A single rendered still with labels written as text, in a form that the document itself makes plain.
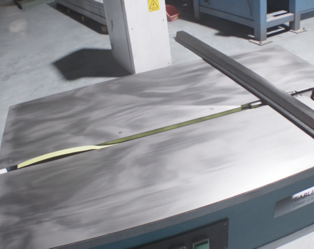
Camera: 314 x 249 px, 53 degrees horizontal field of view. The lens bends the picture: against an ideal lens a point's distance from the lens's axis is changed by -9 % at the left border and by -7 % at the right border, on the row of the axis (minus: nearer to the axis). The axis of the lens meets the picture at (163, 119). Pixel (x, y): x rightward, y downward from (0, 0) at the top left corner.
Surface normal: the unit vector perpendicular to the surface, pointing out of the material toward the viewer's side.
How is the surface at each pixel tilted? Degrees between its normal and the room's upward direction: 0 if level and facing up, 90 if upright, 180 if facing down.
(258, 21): 90
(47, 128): 0
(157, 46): 90
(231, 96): 0
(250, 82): 75
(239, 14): 90
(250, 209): 90
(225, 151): 0
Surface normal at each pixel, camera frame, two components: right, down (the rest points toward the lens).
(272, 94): -0.92, 0.07
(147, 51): 0.51, 0.41
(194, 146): -0.11, -0.84
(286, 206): 0.29, 0.49
